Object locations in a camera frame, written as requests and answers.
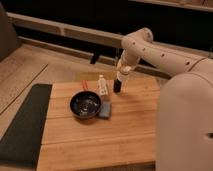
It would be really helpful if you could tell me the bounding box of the black ceramic bowl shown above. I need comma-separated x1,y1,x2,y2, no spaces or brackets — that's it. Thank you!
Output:
70,91,102,119

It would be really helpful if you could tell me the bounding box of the small white bottle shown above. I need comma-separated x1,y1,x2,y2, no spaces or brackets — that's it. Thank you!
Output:
98,75,108,96

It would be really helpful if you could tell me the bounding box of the black mat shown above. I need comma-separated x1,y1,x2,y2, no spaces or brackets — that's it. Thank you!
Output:
0,84,52,166

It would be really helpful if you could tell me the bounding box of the red pen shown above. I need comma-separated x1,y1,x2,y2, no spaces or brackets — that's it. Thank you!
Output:
82,80,88,91

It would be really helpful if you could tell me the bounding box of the white ceramic cup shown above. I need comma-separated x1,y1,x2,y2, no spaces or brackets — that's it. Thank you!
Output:
119,66,132,75

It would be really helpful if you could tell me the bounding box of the wooden shelf rail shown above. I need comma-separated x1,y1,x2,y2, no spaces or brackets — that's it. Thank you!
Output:
7,12,207,60

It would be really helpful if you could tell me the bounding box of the dark small cylinder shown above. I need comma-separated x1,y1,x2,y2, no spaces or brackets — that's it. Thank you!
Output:
113,79,122,93

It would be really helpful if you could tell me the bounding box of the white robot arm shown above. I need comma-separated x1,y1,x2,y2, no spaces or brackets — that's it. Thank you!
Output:
117,28,213,171

